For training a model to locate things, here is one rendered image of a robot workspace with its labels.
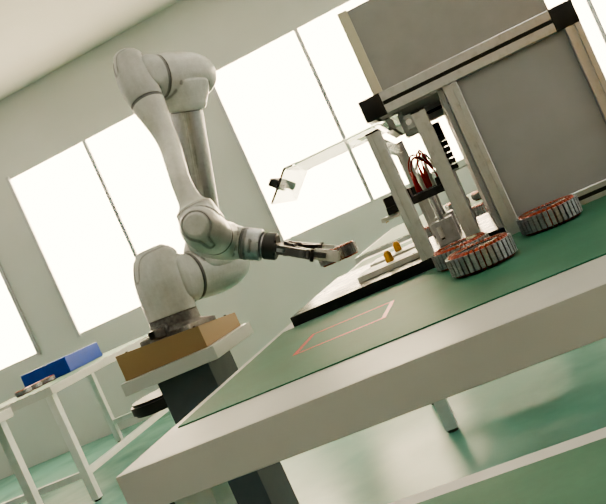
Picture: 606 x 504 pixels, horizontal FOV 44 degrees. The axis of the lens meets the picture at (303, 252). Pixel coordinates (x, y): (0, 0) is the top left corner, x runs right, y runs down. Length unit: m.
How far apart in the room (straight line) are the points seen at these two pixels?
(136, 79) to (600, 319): 1.70
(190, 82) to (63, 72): 5.16
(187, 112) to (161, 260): 0.46
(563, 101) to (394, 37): 0.38
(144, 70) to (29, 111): 5.37
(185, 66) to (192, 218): 0.62
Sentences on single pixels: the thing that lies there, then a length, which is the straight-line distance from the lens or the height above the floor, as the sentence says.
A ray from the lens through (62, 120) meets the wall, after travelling 7.43.
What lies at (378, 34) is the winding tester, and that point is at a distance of 1.67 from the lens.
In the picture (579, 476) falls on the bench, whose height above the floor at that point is 0.75.
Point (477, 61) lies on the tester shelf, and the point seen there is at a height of 1.09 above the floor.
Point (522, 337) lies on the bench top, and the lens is 0.78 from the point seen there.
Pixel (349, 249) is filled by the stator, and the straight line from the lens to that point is 1.98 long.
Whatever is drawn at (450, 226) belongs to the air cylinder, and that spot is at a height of 0.80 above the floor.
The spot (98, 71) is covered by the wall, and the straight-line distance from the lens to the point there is 7.30.
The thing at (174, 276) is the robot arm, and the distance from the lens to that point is 2.28.
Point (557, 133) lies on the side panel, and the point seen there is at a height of 0.89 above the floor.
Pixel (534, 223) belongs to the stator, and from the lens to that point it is 1.37.
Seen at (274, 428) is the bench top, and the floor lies 0.73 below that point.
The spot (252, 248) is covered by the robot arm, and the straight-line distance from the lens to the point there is 2.03.
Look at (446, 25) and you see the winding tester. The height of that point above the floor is 1.19.
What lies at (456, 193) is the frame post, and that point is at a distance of 1.55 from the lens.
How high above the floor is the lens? 0.90
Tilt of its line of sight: 1 degrees down
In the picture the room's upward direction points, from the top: 24 degrees counter-clockwise
